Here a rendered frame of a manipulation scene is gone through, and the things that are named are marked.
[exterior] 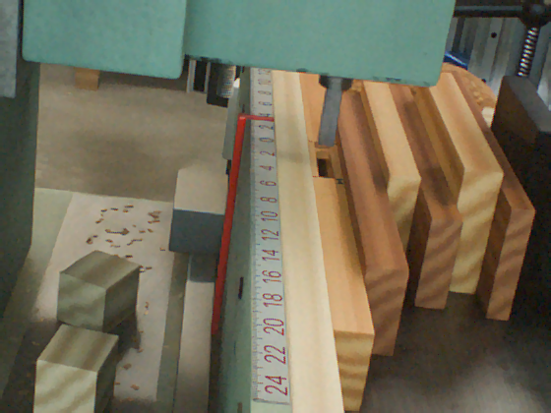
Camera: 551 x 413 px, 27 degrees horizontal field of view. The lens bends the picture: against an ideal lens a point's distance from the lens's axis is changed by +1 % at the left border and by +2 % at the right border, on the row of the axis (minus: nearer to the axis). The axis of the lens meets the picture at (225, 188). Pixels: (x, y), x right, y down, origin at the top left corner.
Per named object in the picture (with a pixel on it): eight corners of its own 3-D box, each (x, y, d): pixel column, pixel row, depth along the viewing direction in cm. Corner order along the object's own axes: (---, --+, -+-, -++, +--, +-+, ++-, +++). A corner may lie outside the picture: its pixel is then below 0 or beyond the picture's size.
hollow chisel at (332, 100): (333, 147, 65) (347, 63, 63) (318, 145, 65) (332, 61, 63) (332, 141, 66) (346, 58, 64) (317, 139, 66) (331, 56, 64)
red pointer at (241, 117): (243, 338, 70) (275, 120, 64) (210, 334, 70) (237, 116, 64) (243, 331, 71) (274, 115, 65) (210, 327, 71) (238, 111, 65)
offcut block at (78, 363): (91, 432, 62) (97, 372, 61) (31, 419, 63) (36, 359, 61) (113, 392, 66) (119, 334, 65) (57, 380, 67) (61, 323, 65)
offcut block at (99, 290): (101, 337, 71) (105, 288, 70) (55, 319, 73) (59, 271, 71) (136, 311, 75) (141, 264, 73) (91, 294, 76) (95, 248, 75)
